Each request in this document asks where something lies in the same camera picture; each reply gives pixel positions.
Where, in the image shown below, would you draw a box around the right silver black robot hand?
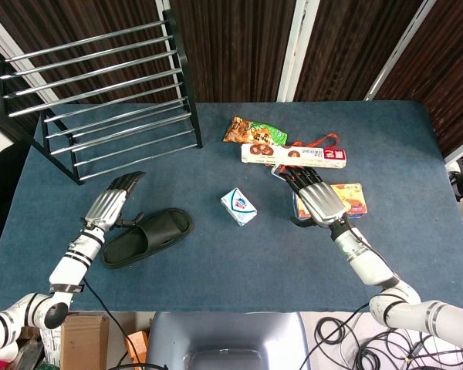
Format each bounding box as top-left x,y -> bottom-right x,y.
279,166 -> 349,228

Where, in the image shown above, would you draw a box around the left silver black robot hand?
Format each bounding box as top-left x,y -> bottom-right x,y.
83,171 -> 147,232

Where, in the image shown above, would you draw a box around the black rubber slipper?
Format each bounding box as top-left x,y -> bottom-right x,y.
100,207 -> 194,270

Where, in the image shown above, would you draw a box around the black chrome shoe rack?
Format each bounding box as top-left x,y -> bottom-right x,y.
0,9 -> 204,187

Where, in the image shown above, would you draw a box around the orange blue cracker box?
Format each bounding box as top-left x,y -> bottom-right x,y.
292,183 -> 368,221

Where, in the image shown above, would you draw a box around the long white cookie box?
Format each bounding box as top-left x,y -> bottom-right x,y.
241,143 -> 349,170

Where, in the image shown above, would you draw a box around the white blue soap box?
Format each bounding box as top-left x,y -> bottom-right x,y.
220,187 -> 258,227

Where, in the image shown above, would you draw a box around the orange green snack bag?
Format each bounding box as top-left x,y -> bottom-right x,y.
222,116 -> 289,146

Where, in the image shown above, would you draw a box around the blue table cloth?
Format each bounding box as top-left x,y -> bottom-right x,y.
0,100 -> 463,313

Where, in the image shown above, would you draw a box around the orange foam block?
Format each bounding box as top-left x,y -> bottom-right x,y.
125,330 -> 150,364

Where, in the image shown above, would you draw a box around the grey robot torso base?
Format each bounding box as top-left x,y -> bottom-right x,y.
146,311 -> 312,370

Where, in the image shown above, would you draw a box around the brown slatted folding screen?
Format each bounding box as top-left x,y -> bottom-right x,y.
0,0 -> 463,159

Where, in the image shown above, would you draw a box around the orange lanyard strap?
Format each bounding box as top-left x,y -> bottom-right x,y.
268,133 -> 340,175

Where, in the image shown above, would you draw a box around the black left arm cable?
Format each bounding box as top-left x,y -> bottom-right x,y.
82,277 -> 144,366

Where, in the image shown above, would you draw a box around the coiled black floor cable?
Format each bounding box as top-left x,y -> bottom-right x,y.
307,302 -> 371,370

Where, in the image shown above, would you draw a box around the tangled black floor cables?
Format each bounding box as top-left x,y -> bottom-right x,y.
353,327 -> 463,370

